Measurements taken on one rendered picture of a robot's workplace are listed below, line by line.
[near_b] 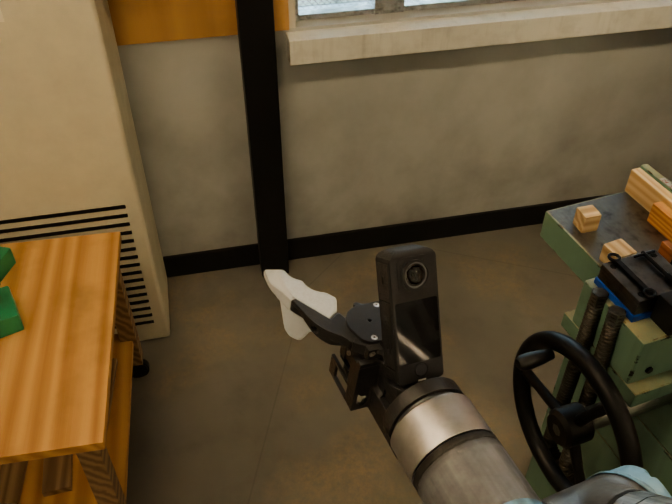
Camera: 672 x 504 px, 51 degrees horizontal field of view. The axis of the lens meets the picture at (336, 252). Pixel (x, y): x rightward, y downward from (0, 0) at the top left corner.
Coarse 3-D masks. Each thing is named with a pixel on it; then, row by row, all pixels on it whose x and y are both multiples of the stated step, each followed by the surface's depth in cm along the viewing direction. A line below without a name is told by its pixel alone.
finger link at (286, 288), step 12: (264, 276) 68; (276, 276) 67; (288, 276) 66; (276, 288) 66; (288, 288) 65; (300, 288) 65; (288, 300) 64; (300, 300) 64; (312, 300) 64; (324, 300) 64; (336, 300) 64; (288, 312) 67; (324, 312) 63; (336, 312) 63; (288, 324) 68; (300, 324) 67; (300, 336) 67
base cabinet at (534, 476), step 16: (560, 368) 139; (576, 400) 136; (608, 432) 128; (640, 432) 119; (560, 448) 145; (592, 448) 134; (608, 448) 129; (656, 448) 116; (592, 464) 135; (608, 464) 130; (656, 464) 117; (528, 480) 163; (544, 480) 155; (544, 496) 157
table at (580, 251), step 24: (624, 192) 135; (552, 216) 130; (624, 216) 129; (552, 240) 131; (576, 240) 124; (600, 240) 124; (624, 240) 124; (648, 240) 124; (576, 264) 125; (600, 264) 120; (576, 336) 114; (624, 384) 105; (648, 384) 104
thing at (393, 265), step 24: (384, 264) 57; (408, 264) 57; (432, 264) 58; (384, 288) 58; (408, 288) 57; (432, 288) 59; (384, 312) 59; (408, 312) 58; (432, 312) 59; (384, 336) 59; (408, 336) 58; (432, 336) 59; (384, 360) 60; (408, 360) 58; (432, 360) 60; (408, 384) 59
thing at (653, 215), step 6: (654, 204) 126; (660, 204) 126; (654, 210) 126; (660, 210) 125; (666, 210) 124; (648, 216) 128; (654, 216) 126; (660, 216) 125; (666, 216) 124; (654, 222) 127; (660, 222) 125; (666, 222) 124; (660, 228) 126; (666, 228) 124; (666, 234) 125
